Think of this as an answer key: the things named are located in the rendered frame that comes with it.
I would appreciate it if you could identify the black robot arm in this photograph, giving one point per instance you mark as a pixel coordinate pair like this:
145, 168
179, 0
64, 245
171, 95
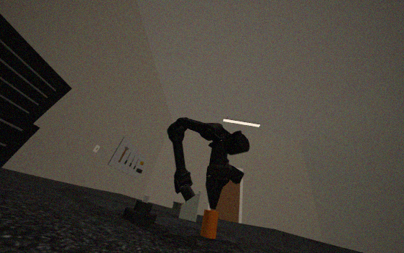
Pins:
231, 144

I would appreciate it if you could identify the orange knob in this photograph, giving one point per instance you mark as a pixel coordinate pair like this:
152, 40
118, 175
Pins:
210, 223

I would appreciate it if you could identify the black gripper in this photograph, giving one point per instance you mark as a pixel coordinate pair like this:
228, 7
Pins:
219, 177

